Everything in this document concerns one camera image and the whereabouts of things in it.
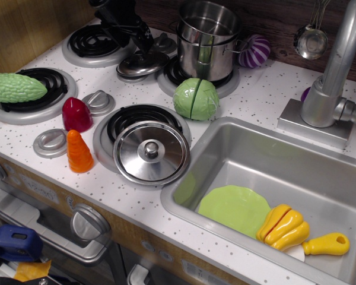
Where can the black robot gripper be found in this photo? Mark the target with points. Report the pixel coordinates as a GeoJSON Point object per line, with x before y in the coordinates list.
{"type": "Point", "coordinates": [119, 19]}

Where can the small steel pot lid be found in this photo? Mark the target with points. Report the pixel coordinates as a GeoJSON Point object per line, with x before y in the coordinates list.
{"type": "Point", "coordinates": [139, 64]}

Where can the silver knob under small lid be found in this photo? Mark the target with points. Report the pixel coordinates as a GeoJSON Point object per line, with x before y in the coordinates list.
{"type": "Point", "coordinates": [129, 79]}

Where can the back left stove burner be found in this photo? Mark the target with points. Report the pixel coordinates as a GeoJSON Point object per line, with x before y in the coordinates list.
{"type": "Point", "coordinates": [91, 47]}

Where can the stove burner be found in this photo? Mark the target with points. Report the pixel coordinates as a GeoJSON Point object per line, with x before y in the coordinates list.
{"type": "Point", "coordinates": [91, 47]}
{"type": "Point", "coordinates": [113, 124]}
{"type": "Point", "coordinates": [171, 76]}
{"type": "Point", "coordinates": [60, 86]}

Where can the back right stove burner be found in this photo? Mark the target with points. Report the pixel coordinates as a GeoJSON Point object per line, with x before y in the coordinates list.
{"type": "Point", "coordinates": [171, 76]}

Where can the front left stove burner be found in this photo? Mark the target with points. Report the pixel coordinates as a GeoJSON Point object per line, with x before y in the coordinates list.
{"type": "Point", "coordinates": [60, 86]}

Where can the front right stove burner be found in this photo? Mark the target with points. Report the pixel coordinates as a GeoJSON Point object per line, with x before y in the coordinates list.
{"type": "Point", "coordinates": [113, 124]}

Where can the large steel pot lid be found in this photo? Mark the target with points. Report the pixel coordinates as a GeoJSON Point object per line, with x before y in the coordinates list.
{"type": "Point", "coordinates": [151, 153]}

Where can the silver knob back centre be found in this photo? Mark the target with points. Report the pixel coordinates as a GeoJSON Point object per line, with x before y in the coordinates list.
{"type": "Point", "coordinates": [164, 44]}

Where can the lower steel pot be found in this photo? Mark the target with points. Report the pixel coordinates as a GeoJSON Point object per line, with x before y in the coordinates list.
{"type": "Point", "coordinates": [207, 60]}

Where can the steel pot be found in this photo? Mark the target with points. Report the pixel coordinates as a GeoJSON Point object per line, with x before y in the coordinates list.
{"type": "Point", "coordinates": [207, 60]}
{"type": "Point", "coordinates": [207, 23]}

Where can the silver knob middle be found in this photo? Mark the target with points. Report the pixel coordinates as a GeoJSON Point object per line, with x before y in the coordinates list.
{"type": "Point", "coordinates": [99, 103]}

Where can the upper steel pot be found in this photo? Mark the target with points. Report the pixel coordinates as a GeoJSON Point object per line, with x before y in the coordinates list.
{"type": "Point", "coordinates": [207, 23]}

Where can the green toy cabbage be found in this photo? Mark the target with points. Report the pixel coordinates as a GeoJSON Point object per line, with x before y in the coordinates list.
{"type": "Point", "coordinates": [196, 99]}

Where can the red toy pepper piece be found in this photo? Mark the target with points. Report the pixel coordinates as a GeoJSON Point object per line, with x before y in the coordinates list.
{"type": "Point", "coordinates": [76, 115]}

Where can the purple striped toy onion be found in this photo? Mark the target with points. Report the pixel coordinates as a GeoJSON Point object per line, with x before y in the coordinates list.
{"type": "Point", "coordinates": [256, 53]}

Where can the orange toy carrot piece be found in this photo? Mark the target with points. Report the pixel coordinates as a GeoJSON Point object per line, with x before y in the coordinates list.
{"type": "Point", "coordinates": [79, 157]}

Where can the silver knob front left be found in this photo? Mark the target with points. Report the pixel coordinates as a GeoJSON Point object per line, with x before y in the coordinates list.
{"type": "Point", "coordinates": [51, 143]}

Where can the green toy bitter gourd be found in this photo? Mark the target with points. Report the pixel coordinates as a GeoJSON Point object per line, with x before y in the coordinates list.
{"type": "Point", "coordinates": [17, 88]}

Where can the hanging steel ladle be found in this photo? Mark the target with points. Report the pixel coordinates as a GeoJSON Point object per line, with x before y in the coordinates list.
{"type": "Point", "coordinates": [311, 41]}

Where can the purple toy behind faucet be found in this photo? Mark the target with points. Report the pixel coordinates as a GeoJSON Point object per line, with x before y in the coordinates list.
{"type": "Point", "coordinates": [304, 94]}

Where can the silver oven dial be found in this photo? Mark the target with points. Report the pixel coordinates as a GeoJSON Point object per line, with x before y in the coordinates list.
{"type": "Point", "coordinates": [87, 223]}

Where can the green plastic plate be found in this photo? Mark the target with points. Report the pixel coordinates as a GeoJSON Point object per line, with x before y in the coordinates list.
{"type": "Point", "coordinates": [236, 207]}

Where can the silver toy faucet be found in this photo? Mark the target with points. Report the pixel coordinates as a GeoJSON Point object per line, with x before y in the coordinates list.
{"type": "Point", "coordinates": [325, 115]}

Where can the blue clamp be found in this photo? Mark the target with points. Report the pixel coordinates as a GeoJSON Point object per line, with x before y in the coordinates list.
{"type": "Point", "coordinates": [19, 244]}

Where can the yellow toy squash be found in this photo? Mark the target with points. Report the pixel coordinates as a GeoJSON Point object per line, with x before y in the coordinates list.
{"type": "Point", "coordinates": [283, 228]}

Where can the silver sink basin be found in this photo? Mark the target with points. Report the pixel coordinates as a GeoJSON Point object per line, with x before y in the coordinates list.
{"type": "Point", "coordinates": [319, 183]}

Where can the yellow tape piece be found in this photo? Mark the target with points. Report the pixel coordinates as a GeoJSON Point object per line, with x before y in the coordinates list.
{"type": "Point", "coordinates": [27, 271]}

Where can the silver oven door handle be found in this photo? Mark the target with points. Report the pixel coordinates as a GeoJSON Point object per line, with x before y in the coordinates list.
{"type": "Point", "coordinates": [17, 212]}

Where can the yellow handled toy knife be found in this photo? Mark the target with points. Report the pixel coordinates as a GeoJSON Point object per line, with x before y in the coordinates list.
{"type": "Point", "coordinates": [335, 244]}

